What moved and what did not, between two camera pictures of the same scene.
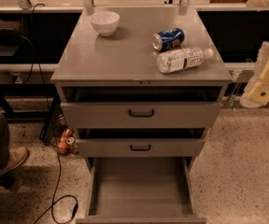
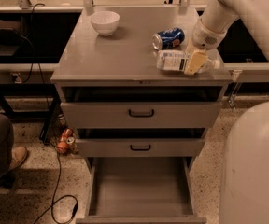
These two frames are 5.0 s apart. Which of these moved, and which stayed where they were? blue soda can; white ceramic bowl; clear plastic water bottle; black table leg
Moved: clear plastic water bottle
Stayed: blue soda can; white ceramic bowl; black table leg
